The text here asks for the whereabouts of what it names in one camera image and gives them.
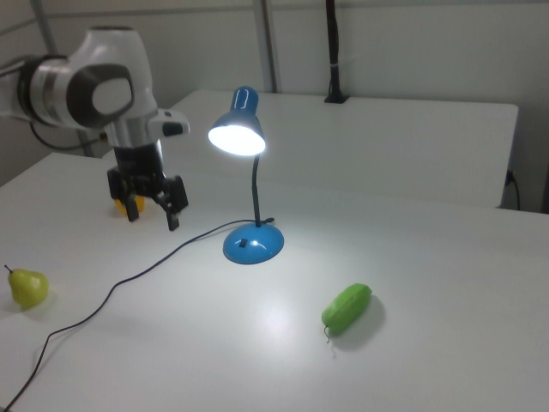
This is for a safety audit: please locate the yellow-green pear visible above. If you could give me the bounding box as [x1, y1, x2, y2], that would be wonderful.
[3, 264, 50, 308]

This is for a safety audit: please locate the blue desk lamp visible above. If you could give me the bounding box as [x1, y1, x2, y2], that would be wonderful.
[208, 85, 286, 266]

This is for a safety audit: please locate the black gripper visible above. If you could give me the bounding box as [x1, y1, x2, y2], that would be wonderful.
[106, 141, 190, 232]

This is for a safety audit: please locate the yellow bell pepper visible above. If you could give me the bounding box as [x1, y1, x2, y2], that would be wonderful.
[112, 195, 148, 216]

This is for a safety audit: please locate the black plug with cable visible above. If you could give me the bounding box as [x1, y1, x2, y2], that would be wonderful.
[505, 169, 522, 211]

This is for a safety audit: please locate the green cucumber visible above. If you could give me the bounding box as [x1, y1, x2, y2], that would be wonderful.
[321, 282, 373, 345]

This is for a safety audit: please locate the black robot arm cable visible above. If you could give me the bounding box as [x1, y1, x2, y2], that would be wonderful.
[28, 121, 100, 152]

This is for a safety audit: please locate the dark lamp power cord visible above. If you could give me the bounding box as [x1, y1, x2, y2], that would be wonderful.
[0, 216, 276, 412]

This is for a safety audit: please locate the black clamped pole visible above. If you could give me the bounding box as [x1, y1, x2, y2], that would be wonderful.
[323, 0, 351, 105]

